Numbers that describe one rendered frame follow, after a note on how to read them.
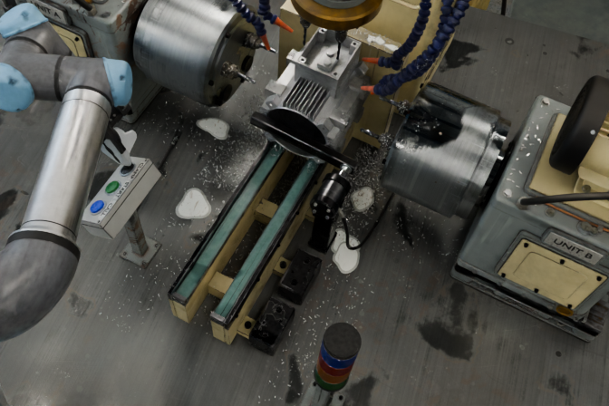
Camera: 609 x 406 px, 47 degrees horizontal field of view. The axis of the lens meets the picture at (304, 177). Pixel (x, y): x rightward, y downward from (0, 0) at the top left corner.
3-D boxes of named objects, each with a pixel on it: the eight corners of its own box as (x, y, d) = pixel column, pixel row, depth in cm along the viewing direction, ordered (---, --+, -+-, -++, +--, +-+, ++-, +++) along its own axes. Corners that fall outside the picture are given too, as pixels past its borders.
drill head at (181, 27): (151, 10, 183) (137, -68, 162) (275, 64, 176) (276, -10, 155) (93, 75, 171) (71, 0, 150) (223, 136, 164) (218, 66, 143)
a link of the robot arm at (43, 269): (50, 325, 83) (129, 40, 112) (-44, 319, 83) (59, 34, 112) (71, 362, 92) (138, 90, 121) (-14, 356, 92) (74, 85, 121)
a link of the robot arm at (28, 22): (-15, 36, 115) (2, 7, 121) (28, 85, 122) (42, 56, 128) (24, 21, 113) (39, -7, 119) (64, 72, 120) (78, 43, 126)
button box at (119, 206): (140, 170, 147) (126, 153, 144) (162, 174, 143) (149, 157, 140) (91, 235, 139) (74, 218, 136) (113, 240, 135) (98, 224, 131)
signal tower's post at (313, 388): (312, 378, 147) (330, 306, 112) (346, 396, 146) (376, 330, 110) (294, 413, 143) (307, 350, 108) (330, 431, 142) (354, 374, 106)
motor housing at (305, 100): (296, 82, 173) (301, 28, 157) (366, 112, 169) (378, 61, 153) (256, 140, 163) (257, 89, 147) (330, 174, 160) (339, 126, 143)
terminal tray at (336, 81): (316, 46, 159) (319, 24, 153) (359, 64, 157) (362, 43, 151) (292, 82, 153) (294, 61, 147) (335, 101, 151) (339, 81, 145)
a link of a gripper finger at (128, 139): (152, 149, 141) (127, 116, 135) (135, 171, 138) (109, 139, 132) (142, 148, 143) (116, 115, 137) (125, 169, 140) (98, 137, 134)
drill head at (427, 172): (382, 111, 170) (401, 42, 149) (543, 182, 162) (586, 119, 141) (338, 189, 158) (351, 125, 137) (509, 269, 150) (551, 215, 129)
